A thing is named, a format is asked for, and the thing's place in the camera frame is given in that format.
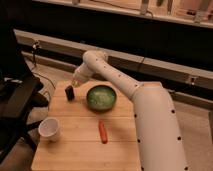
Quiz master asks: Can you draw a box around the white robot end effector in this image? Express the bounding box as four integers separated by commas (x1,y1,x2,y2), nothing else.
72,63,93,87

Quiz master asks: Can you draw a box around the black eraser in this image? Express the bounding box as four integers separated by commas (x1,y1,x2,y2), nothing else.
65,85,75,101

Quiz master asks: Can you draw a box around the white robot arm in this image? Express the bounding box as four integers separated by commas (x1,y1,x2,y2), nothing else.
72,50,189,171

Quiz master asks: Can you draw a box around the green bowl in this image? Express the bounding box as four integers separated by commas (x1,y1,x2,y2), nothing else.
86,85,117,111

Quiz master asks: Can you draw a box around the white paper cup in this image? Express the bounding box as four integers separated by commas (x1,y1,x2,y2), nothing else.
38,117,60,142

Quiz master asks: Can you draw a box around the orange carrot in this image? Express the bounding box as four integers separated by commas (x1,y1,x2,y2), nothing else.
98,121,108,144

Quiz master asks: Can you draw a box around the black chair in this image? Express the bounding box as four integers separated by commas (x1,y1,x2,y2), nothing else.
0,26,48,164

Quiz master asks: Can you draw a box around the black cable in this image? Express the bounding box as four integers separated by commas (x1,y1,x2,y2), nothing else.
31,41,57,90

